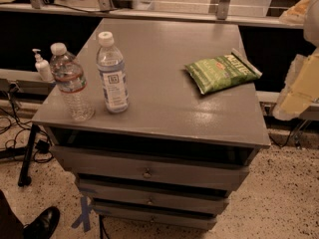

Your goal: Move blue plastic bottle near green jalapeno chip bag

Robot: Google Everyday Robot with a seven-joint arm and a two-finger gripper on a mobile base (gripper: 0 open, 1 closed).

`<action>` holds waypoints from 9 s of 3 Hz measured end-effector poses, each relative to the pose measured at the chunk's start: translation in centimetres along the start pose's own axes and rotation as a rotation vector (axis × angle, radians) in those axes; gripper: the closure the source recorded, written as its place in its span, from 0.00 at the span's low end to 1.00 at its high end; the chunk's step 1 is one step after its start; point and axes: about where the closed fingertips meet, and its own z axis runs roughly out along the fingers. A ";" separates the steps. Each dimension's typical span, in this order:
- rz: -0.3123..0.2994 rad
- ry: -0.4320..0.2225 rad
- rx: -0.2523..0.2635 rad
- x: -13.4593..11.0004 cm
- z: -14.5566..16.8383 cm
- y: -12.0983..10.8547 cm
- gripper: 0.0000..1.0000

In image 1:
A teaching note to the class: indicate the blue label plastic bottle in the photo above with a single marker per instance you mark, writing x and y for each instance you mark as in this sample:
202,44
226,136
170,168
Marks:
111,67

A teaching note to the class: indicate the bottom grey drawer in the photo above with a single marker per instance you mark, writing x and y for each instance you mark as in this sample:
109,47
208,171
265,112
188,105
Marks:
150,215

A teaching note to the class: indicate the top grey drawer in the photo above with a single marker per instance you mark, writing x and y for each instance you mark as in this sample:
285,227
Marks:
149,168

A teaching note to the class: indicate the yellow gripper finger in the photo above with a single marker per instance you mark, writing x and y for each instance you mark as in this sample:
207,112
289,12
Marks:
301,87

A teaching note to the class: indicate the white pump dispenser bottle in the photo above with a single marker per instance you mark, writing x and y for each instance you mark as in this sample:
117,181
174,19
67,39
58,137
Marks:
43,67

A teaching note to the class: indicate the grey drawer cabinet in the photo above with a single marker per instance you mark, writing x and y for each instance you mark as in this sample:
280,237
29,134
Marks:
167,116

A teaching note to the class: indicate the grey metal rail shelf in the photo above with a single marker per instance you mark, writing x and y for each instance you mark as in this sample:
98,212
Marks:
259,13

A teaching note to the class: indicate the black leather shoe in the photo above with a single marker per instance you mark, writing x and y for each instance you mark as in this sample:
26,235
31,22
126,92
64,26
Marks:
44,225

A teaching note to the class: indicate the blue tape cross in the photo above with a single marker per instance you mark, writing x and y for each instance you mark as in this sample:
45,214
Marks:
84,218

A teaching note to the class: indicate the middle grey drawer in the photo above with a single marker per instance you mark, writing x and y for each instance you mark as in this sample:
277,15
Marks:
150,197

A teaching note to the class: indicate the green jalapeno chip bag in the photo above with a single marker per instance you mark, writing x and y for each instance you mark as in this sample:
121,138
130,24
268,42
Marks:
222,72

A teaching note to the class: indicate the black stand leg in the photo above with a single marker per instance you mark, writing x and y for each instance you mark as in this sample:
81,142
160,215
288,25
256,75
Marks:
24,178

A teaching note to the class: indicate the grey drawer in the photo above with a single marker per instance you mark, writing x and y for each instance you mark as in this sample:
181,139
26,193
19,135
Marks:
150,197
149,168
150,215

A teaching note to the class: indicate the clear red label water bottle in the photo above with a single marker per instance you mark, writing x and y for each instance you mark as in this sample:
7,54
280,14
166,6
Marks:
71,81

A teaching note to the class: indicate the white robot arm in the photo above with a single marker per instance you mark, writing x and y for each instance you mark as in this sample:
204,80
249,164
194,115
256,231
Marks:
305,13

